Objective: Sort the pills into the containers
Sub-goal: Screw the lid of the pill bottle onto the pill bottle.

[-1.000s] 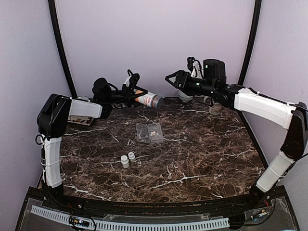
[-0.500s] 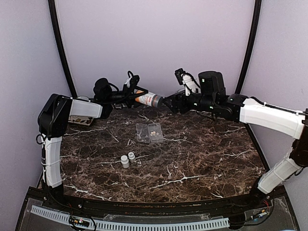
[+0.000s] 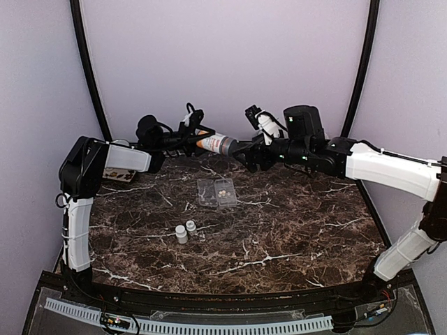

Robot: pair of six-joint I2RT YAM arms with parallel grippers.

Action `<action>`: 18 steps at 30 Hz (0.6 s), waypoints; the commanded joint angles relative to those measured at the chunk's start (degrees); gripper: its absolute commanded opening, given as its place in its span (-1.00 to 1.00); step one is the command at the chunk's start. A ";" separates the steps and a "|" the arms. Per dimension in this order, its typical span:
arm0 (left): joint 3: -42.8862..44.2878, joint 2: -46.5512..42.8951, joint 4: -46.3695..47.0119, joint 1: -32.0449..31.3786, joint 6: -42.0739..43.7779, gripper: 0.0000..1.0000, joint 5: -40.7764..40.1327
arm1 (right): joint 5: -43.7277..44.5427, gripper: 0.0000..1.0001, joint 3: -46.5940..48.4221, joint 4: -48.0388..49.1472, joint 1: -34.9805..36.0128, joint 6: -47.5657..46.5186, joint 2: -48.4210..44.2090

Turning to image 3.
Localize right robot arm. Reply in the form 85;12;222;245
231;105;446;303

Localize clear plastic pill organizer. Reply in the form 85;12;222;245
196;178;237;208

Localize teal bowl on plate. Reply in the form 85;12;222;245
111;139;130;147

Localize square floral ceramic plate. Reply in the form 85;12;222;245
102;167;136;183

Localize yellow pills in organizer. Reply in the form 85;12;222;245
218;190;231;197

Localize orange pill bottle grey cap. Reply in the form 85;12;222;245
196;133;238;156

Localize white pill bottle front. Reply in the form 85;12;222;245
175;225;188;244

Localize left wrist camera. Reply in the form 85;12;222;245
182;103;204;132

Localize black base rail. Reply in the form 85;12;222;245
30;269;418;315

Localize white pill bottle rear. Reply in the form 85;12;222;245
185;220;198;235

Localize black frame post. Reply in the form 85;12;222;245
69;0;112;141
341;0;381;137

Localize black right frame post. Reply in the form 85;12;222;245
341;0;381;137

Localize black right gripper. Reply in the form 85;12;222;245
232;133;312;174

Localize black left frame post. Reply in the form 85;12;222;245
69;0;112;141

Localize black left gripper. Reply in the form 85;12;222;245
155;121;219;157

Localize white pill bottle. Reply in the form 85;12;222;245
175;225;188;244
185;220;198;235

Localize white slotted cable duct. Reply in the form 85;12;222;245
43;298;334;334

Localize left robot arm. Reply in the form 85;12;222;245
56;111;216;274

